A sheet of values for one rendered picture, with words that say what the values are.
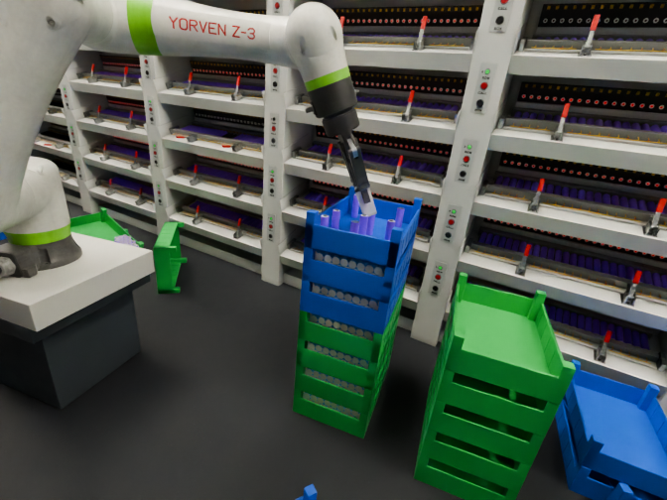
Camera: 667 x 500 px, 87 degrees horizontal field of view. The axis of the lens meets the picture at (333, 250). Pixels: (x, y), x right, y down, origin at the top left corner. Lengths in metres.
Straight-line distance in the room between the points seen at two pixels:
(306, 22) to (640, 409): 1.26
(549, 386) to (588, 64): 0.75
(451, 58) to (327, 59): 0.50
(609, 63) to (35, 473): 1.55
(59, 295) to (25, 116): 0.36
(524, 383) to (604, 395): 0.59
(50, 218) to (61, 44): 0.42
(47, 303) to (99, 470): 0.38
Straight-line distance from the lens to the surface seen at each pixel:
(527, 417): 0.80
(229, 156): 1.58
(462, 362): 0.73
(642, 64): 1.13
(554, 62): 1.12
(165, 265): 1.51
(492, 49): 1.13
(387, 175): 1.24
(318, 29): 0.73
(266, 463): 0.95
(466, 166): 1.12
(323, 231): 0.73
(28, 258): 1.06
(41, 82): 0.81
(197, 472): 0.96
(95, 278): 1.00
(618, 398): 1.34
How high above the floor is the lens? 0.77
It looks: 23 degrees down
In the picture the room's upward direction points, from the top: 6 degrees clockwise
